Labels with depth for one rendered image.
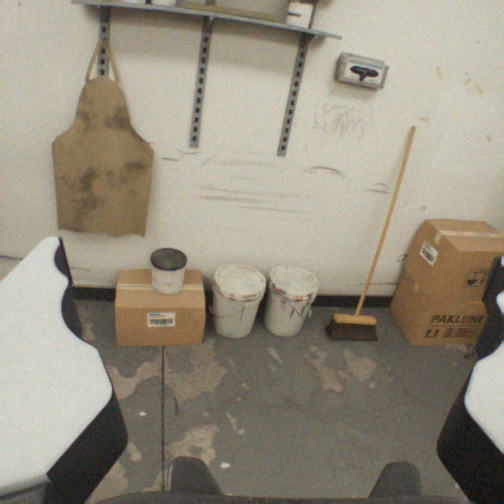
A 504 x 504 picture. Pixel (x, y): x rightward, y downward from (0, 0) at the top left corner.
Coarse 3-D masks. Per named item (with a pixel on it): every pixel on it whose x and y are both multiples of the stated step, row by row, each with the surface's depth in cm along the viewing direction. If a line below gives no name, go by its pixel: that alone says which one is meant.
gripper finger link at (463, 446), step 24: (480, 336) 9; (480, 360) 7; (480, 384) 7; (456, 408) 7; (480, 408) 6; (456, 432) 6; (480, 432) 6; (456, 456) 6; (480, 456) 6; (456, 480) 6; (480, 480) 6
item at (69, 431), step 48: (48, 240) 11; (0, 288) 9; (48, 288) 9; (0, 336) 7; (48, 336) 7; (0, 384) 6; (48, 384) 6; (96, 384) 6; (0, 432) 5; (48, 432) 6; (96, 432) 6; (0, 480) 5; (48, 480) 5; (96, 480) 6
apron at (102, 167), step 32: (96, 96) 179; (96, 128) 188; (128, 128) 190; (64, 160) 192; (96, 160) 197; (128, 160) 199; (64, 192) 201; (96, 192) 206; (128, 192) 208; (64, 224) 213; (96, 224) 216; (128, 224) 219
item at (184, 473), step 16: (176, 464) 5; (192, 464) 5; (400, 464) 5; (176, 480) 5; (192, 480) 5; (208, 480) 5; (384, 480) 5; (400, 480) 5; (416, 480) 5; (128, 496) 4; (144, 496) 4; (160, 496) 5; (176, 496) 5; (192, 496) 5; (208, 496) 5; (224, 496) 5; (240, 496) 5; (368, 496) 5; (384, 496) 5; (400, 496) 5; (416, 496) 5; (432, 496) 4
